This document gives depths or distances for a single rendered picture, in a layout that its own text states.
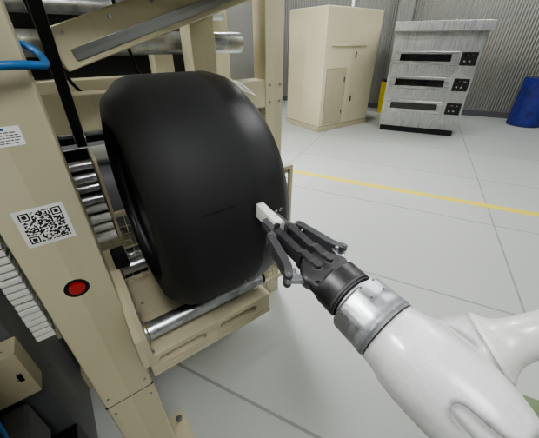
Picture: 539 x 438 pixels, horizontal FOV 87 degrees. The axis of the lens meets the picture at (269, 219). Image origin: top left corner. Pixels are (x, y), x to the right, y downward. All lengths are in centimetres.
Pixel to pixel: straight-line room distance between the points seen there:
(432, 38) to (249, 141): 576
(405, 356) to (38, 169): 61
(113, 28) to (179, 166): 58
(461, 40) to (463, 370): 603
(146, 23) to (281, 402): 162
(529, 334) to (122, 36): 106
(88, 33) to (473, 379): 103
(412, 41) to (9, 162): 601
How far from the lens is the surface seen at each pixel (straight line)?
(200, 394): 172
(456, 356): 37
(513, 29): 863
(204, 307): 80
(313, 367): 176
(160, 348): 81
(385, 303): 38
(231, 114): 58
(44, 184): 63
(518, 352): 53
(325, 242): 48
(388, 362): 37
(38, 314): 79
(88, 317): 80
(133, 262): 100
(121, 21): 101
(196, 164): 51
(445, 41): 623
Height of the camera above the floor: 150
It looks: 32 degrees down
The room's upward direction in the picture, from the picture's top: straight up
